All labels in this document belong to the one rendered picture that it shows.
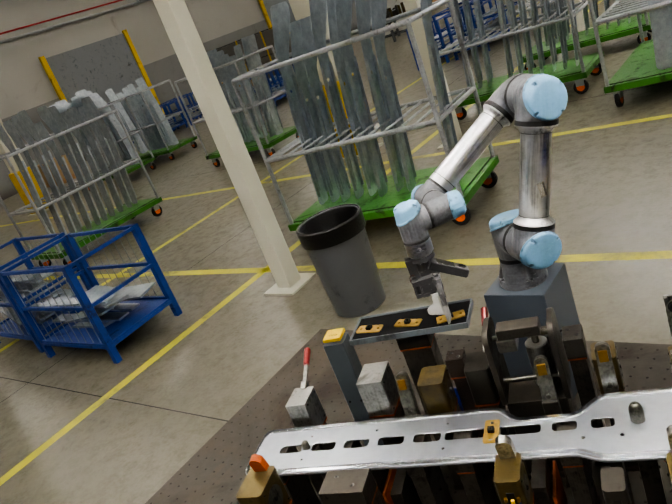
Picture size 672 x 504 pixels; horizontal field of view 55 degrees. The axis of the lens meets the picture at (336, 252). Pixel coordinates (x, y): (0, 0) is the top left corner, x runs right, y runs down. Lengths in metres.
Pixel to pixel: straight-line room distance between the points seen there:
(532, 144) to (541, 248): 0.29
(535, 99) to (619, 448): 0.88
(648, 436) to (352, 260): 3.18
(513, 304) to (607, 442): 0.61
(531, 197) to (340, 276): 2.85
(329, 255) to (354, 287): 0.31
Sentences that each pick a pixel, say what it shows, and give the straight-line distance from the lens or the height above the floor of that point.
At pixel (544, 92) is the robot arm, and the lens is 1.81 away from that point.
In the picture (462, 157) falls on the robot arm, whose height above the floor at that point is 1.56.
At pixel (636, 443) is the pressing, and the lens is 1.63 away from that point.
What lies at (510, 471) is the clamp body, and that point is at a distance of 1.55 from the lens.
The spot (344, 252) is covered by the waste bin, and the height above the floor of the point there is 0.52.
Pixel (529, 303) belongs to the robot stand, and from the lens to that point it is 2.06.
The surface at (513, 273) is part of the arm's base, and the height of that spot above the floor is 1.16.
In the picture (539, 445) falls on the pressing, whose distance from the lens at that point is 1.66.
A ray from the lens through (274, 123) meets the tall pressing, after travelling 11.90.
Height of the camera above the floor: 2.09
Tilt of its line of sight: 20 degrees down
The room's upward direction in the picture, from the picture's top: 21 degrees counter-clockwise
